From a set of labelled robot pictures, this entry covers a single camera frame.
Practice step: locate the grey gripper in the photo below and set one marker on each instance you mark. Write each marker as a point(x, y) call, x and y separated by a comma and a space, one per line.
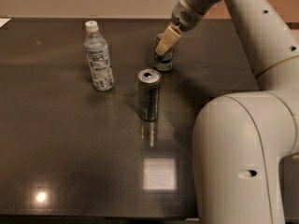
point(186, 19)

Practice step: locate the green white 7up can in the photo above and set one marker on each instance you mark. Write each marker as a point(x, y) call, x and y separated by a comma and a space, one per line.
point(164, 63)

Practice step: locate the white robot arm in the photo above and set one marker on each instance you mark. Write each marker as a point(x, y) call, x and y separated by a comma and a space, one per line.
point(240, 139)

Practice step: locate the silver redbull can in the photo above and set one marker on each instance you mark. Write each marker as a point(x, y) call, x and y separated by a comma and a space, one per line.
point(149, 93)

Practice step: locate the clear plastic water bottle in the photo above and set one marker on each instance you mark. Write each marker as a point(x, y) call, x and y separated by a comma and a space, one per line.
point(97, 53)

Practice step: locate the white paper sheet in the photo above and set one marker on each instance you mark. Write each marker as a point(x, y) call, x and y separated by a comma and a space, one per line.
point(3, 22)

